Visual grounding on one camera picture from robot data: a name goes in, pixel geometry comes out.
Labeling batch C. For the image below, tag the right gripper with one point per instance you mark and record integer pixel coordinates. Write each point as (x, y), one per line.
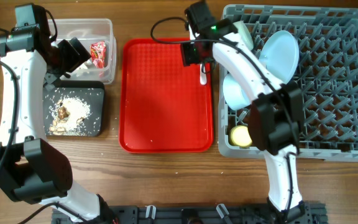
(188, 55)

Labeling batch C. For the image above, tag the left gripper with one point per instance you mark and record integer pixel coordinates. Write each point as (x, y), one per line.
(75, 59)

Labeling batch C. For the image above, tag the white plastic fork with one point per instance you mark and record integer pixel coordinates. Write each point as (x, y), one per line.
(203, 78)

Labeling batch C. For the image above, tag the red snack wrapper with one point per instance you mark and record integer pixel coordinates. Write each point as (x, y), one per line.
(98, 53)

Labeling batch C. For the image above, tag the green bowl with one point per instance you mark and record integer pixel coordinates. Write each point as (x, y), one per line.
(245, 34)

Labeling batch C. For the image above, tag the small light blue bowl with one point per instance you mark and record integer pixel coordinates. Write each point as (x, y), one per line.
(234, 95)

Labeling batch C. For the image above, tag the large light blue plate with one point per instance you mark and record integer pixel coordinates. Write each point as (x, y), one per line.
(280, 55)

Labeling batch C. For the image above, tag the yellow plastic cup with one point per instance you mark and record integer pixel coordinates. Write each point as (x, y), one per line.
(239, 136)

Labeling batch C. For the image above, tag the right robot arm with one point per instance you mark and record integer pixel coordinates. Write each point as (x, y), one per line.
(275, 106)

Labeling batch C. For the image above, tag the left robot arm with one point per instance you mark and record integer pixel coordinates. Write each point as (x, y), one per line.
(31, 170)

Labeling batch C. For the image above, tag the clear plastic waste bin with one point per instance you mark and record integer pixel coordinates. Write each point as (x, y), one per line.
(89, 32)

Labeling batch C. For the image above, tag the grey dishwasher rack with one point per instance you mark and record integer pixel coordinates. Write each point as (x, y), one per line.
(327, 73)

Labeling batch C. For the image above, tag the black plastic tray bin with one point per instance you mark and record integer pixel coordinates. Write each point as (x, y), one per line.
(98, 102)

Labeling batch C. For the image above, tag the red serving tray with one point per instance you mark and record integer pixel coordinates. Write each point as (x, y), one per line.
(164, 107)

